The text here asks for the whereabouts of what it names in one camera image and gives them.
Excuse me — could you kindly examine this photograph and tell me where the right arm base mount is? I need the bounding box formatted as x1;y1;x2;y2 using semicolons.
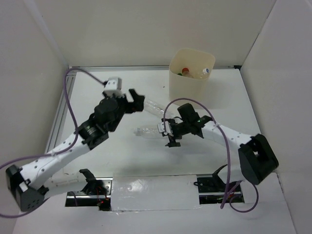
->
193;165;244;205

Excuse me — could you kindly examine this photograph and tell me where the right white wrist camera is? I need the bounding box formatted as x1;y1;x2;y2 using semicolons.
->
157;121;172;137

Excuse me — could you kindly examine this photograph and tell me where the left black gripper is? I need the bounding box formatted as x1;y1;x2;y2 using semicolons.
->
103;89;145;133

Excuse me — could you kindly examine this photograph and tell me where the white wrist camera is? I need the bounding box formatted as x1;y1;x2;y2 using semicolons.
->
157;121;172;137
103;77;123;97

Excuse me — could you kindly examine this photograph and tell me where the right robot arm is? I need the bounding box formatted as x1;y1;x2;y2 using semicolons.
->
157;103;279;191

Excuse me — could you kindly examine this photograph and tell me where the back aluminium rail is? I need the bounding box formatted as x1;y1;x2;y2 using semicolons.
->
73;65;242;72

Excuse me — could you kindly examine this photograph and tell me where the beige plastic bin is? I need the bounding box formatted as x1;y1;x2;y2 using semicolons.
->
169;48;215;102

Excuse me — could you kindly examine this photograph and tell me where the left aluminium rail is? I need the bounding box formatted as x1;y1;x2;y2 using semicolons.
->
44;71;77;154

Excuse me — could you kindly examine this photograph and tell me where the red cap sauce bottle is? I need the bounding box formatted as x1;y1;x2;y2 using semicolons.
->
182;68;194;78

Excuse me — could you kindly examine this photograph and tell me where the clear bottle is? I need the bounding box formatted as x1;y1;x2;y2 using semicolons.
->
133;125;166;139
143;98;175;119
195;68;210;79

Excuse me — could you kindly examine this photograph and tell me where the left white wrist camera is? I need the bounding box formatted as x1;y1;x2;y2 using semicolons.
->
103;77;123;97

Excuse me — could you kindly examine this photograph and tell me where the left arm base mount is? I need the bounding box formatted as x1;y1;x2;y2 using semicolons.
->
65;169;113;211

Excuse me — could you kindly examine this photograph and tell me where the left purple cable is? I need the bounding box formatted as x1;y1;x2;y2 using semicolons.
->
0;68;105;218

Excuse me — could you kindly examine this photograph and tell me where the aluminium rail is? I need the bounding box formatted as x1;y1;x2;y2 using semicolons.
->
73;65;242;72
44;71;77;154

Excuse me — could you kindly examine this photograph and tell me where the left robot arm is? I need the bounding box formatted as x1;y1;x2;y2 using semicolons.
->
5;89;145;213

